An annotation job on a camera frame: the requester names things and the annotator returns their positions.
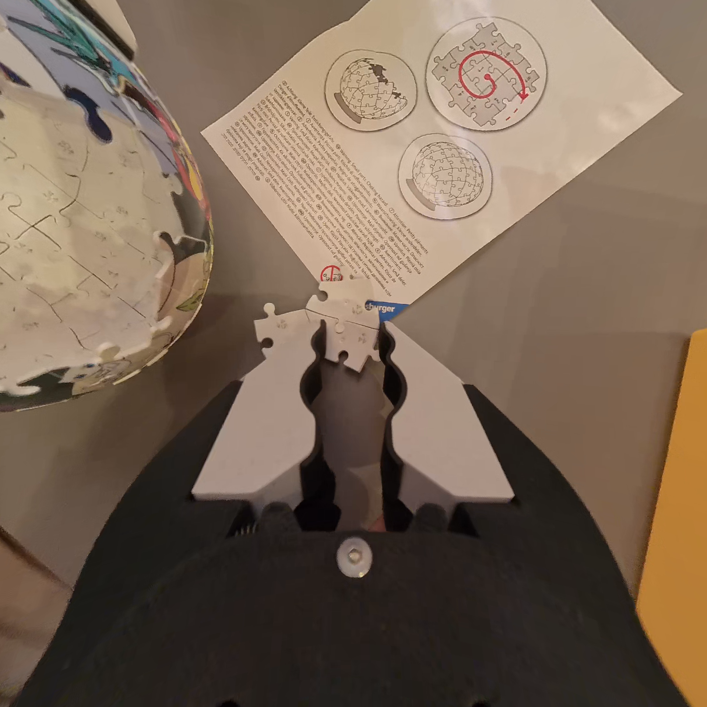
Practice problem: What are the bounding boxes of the small joined white puzzle pieces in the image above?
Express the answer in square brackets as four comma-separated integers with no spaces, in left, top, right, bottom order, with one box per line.
[253,275,383,374]

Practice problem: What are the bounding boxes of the beige cushion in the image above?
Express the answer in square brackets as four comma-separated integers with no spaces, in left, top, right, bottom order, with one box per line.
[0,525,75,707]

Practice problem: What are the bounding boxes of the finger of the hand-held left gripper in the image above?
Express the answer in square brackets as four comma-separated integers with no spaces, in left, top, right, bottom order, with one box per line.
[72,0,139,60]

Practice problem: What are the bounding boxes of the partly built puzzle ball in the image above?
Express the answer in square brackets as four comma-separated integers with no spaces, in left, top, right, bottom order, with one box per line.
[0,0,214,413]

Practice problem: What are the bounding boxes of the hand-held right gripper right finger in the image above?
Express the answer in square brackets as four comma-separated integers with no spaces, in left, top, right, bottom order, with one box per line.
[379,320,516,506]

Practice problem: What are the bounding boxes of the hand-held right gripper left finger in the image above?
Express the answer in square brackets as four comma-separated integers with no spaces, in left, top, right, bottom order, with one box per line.
[191,321,339,506]

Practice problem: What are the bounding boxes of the yellow plastic bin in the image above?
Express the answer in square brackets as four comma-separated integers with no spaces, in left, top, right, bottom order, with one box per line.
[635,328,707,707]

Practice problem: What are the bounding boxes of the white puzzle instruction sheet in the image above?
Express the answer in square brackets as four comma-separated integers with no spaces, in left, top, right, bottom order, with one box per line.
[200,0,684,322]

